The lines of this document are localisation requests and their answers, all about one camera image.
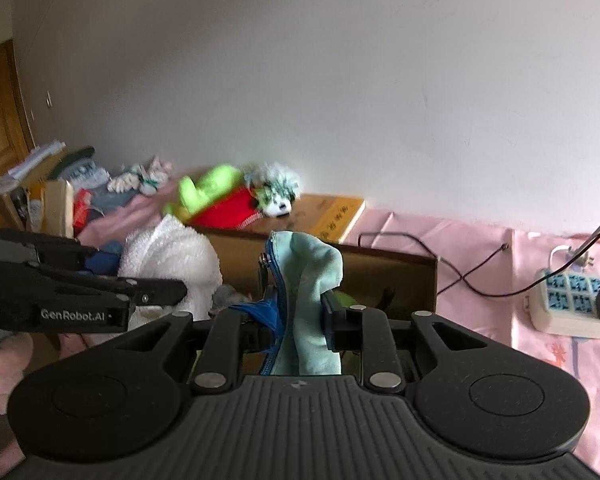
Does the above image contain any light blue microfibre cloth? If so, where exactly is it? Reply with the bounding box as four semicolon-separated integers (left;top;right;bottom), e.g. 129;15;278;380
262;231;343;376

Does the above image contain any green frog plush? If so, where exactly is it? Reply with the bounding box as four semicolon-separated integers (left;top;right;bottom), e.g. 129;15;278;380
335;288;396;311

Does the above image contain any person's left hand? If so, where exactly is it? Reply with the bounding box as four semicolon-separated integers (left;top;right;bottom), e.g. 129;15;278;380
0;334;33;415

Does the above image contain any brown cardboard box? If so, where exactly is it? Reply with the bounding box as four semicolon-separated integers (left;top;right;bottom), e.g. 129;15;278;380
198;228;438;320

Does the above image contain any yellow flat box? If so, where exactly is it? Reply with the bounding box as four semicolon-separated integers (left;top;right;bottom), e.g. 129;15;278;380
245;194;366;244

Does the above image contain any red plush toy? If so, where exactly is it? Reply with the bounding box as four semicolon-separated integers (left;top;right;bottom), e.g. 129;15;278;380
188;186;261;230

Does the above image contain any white panda plush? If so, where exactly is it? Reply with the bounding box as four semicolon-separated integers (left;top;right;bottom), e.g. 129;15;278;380
244;162;301;218

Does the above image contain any lime green plush toy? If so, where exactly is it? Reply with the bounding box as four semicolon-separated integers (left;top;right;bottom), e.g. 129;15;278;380
162;165;244;223

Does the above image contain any pink printed tablecloth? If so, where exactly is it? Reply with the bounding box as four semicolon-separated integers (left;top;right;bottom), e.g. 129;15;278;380
76;179;600;478

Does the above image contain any white power strip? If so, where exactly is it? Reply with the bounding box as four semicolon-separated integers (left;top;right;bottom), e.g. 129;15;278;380
528;245;600;339

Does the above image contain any black charger cable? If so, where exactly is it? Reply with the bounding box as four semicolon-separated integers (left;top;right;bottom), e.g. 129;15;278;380
356;196;600;298

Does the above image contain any white knotted rope toy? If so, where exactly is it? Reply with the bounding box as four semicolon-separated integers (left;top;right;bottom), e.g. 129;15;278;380
107;156;172;196

